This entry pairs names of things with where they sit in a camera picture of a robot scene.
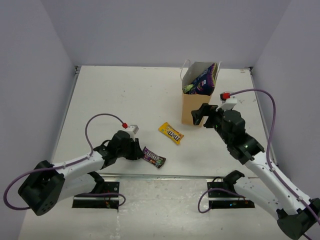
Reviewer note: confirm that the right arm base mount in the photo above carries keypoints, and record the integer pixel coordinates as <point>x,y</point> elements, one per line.
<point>222,195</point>

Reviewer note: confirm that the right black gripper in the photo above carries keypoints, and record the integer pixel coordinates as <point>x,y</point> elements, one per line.
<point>198,114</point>

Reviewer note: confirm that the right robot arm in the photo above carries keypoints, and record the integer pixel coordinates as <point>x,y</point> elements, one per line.
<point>294,211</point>

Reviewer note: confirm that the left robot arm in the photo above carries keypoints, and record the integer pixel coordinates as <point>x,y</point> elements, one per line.
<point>50,183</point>

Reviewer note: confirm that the blue purple snack bag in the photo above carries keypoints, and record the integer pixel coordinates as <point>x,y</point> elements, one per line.
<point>205,83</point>

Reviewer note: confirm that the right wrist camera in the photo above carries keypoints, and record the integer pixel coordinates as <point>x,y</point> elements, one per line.
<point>228,101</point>

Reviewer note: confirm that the yellow M&M's packet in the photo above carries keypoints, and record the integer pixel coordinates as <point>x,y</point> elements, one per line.
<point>171,133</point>

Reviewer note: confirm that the purple M&M's packet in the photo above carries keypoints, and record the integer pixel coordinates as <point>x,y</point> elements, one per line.
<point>152,158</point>

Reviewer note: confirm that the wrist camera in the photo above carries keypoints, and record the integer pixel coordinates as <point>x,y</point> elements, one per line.
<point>228,101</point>
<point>132,130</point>

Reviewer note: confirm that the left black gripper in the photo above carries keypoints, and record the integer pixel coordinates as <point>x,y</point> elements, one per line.
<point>136,150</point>

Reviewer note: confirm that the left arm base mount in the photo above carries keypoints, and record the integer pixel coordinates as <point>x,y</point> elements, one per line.
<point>105,195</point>

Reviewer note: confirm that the brown paper bag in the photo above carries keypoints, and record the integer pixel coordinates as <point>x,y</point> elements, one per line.
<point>192,102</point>

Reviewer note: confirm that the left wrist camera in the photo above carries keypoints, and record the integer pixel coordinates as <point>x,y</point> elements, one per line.
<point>132,130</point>

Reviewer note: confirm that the green snack packet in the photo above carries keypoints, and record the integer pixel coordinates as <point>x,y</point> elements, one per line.
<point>187,88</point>

